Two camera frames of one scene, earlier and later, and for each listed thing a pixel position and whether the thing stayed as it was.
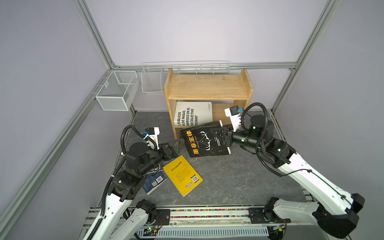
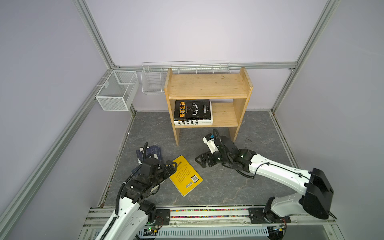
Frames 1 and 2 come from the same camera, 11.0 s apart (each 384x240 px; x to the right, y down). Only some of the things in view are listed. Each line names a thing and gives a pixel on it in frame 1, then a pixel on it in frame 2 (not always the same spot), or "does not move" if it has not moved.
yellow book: [182, 175] does not move
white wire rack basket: [153, 74] does not move
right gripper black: [229, 136] to [211, 162]
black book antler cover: [201, 140] to [189, 109]
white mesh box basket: [118, 91] does not move
